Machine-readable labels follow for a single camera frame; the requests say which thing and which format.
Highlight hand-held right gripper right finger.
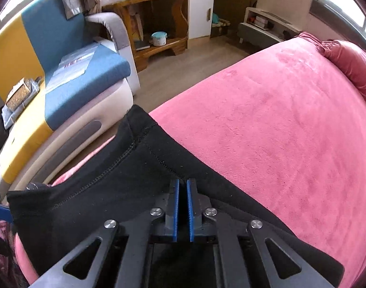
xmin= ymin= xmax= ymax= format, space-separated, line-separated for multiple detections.
xmin=186 ymin=178 xmax=336 ymax=288

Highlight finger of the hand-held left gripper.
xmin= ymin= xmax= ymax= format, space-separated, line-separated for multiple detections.
xmin=0 ymin=190 xmax=14 ymax=224

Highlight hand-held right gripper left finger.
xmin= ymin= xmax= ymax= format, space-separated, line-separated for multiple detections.
xmin=29 ymin=179 xmax=180 ymax=288

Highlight black pants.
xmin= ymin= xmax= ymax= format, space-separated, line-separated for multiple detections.
xmin=6 ymin=104 xmax=345 ymax=288

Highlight dark patterned cloth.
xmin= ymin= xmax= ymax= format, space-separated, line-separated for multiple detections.
xmin=0 ymin=219 xmax=30 ymax=288

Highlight pink bed blanket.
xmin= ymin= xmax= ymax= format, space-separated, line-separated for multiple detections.
xmin=13 ymin=31 xmax=366 ymax=288

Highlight box of snacks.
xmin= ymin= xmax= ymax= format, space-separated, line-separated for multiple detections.
xmin=1 ymin=77 xmax=42 ymax=123

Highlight clear plastic sheet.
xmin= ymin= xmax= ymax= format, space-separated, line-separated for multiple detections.
xmin=45 ymin=40 xmax=104 ymax=93

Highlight teal lidded container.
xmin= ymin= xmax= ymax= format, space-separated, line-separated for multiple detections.
xmin=151 ymin=31 xmax=168 ymax=47

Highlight blue and yellow sofa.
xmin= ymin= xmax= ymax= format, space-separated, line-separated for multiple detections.
xmin=0 ymin=0 xmax=141 ymax=192

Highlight white low shelf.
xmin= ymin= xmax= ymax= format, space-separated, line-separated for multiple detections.
xmin=238 ymin=6 xmax=303 ymax=44

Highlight wooden desk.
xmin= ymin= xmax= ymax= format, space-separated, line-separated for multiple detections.
xmin=102 ymin=0 xmax=189 ymax=71

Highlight white cabinet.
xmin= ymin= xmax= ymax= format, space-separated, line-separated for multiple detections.
xmin=187 ymin=0 xmax=215 ymax=40

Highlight wooden open cupboard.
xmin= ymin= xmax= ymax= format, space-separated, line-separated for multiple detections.
xmin=213 ymin=0 xmax=255 ymax=39

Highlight pink quilt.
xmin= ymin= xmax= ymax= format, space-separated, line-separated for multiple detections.
xmin=297 ymin=31 xmax=366 ymax=114

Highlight white flower print board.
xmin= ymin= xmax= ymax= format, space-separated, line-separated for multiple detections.
xmin=256 ymin=0 xmax=314 ymax=27

